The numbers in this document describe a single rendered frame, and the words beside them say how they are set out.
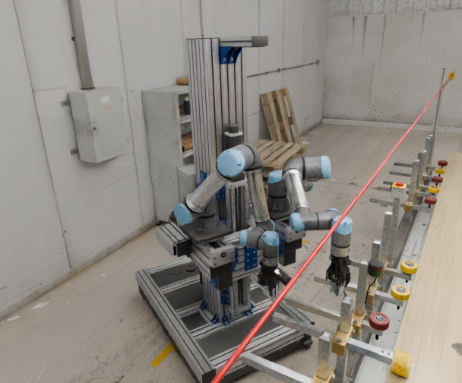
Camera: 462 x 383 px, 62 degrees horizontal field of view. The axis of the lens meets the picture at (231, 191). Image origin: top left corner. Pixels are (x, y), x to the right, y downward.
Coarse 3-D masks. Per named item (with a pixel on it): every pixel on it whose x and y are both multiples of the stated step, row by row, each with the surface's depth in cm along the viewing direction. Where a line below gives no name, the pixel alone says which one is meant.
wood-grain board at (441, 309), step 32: (448, 160) 362; (448, 192) 290; (448, 224) 242; (448, 256) 207; (416, 288) 182; (448, 288) 181; (416, 320) 162; (448, 320) 161; (416, 352) 146; (448, 352) 145
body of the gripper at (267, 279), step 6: (264, 264) 182; (264, 270) 185; (270, 270) 183; (258, 276) 186; (264, 276) 184; (270, 276) 184; (258, 282) 187; (264, 282) 186; (270, 282) 183; (276, 282) 186
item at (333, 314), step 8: (288, 304) 184; (296, 304) 182; (304, 304) 180; (312, 304) 180; (312, 312) 179; (320, 312) 176; (328, 312) 174; (336, 312) 174; (336, 320) 173; (368, 328) 166
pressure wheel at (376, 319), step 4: (376, 312) 166; (380, 312) 166; (372, 316) 164; (376, 316) 165; (380, 316) 163; (384, 316) 164; (372, 320) 162; (376, 320) 162; (380, 320) 162; (384, 320) 162; (388, 320) 162; (372, 324) 162; (376, 324) 160; (380, 324) 160; (384, 324) 160; (388, 324) 161; (376, 328) 161; (380, 328) 160; (384, 328) 160; (376, 336) 166
